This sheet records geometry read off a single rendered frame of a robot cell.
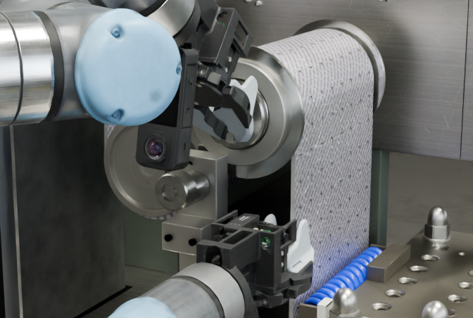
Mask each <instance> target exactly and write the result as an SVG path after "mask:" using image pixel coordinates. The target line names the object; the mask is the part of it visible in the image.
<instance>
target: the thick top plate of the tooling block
mask: <svg viewBox="0 0 473 318"><path fill-rule="evenodd" d="M423 235H424V228H423V229H421V230H420V231H419V232H418V233H417V234H416V235H415V236H413V237H412V238H411V239H410V240H409V241H408V242H407V243H406V245H410V259H409V260H408V261H407V262H406V263H405V264H404V265H403V266H402V267H401V268H400V269H398V270H397V271H396V272H395V273H394V274H393V275H392V276H391V277H390V278H389V279H388V280H387V281H386V282H385V283H384V282H379V281H372V280H368V279H366V280H365V281H364V282H363V283H362V284H361V285H360V286H359V287H357V288H356V289H355V290H354V293H355V294H356V296H357V299H358V309H360V318H422V311H423V309H424V307H425V305H426V304H427V303H429V302H431V301H433V300H437V301H440V302H442V303H443V304H444V305H445V306H446V309H447V311H448V318H473V234H468V233H462V232H458V231H450V234H449V235H450V240H449V241H447V242H443V243H436V242H431V241H426V240H424V239H423Z"/></svg>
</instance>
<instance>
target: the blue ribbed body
mask: <svg viewBox="0 0 473 318"><path fill-rule="evenodd" d="M381 252H382V250H380V249H379V248H377V247H370V248H367V249H366V250H365V251H364V252H362V253H361V254H360V255H359V256H357V258H356V259H354V260H353V261H352V262H351V263H350V264H348V265H347V266H346V267H345V268H343V269H342V270H341V271H340V272H339V273H337V275H336V276H334V277H332V278H331V280H329V281H328V282H327V283H326V284H325V285H323V286H322V287H321V288H320V289H318V290H317V291H316V292H315V293H314V294H312V295H311V296H310V297H309V298H308V299H307V300H305V301H304V303H305V304H309V305H315V306H317V304H318V303H319V302H320V301H322V300H323V299H324V298H332V299H333V297H334V294H335V293H336V292H337V291H338V290H339V289H340V288H349V289H351V290H352V291H354V290H355V289H356V288H357V287H359V286H360V285H361V284H362V283H363V282H364V281H365V280H366V268H367V265H368V264H369V263H370V262H371V261H373V259H375V258H376V256H378V255H379V254H380V253H381Z"/></svg>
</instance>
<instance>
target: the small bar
mask: <svg viewBox="0 0 473 318"><path fill-rule="evenodd" d="M409 259H410V245H406V244H402V243H392V244H391V245H390V246H388V247H387V248H386V249H385V250H384V251H382V252H381V253H380V254H379V255H378V256H376V258H375V259H373V261H371V262H370V263H369V264H368V265H367V268H366V279H368V280H372V281H379V282H384V283H385V282H386V281H387V280H388V279H389V278H390V277H391V276H392V275H393V274H394V273H395V272H396V271H397V270H398V269H400V268H401V267H402V266H403V265H404V264H405V263H406V262H407V261H408V260H409Z"/></svg>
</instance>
